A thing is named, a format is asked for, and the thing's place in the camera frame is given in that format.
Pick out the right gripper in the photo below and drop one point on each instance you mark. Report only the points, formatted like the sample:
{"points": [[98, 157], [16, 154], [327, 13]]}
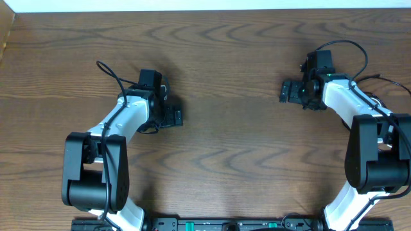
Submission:
{"points": [[293, 96]]}

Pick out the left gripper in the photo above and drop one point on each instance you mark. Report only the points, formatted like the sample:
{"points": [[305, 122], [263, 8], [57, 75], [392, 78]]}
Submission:
{"points": [[174, 116]]}

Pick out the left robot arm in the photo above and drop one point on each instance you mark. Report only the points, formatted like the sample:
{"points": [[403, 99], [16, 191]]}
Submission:
{"points": [[95, 175]]}

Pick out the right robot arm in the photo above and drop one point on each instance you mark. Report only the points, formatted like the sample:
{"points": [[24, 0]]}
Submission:
{"points": [[377, 160]]}

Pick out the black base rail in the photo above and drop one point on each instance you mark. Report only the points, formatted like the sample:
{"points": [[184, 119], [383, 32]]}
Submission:
{"points": [[173, 224]]}

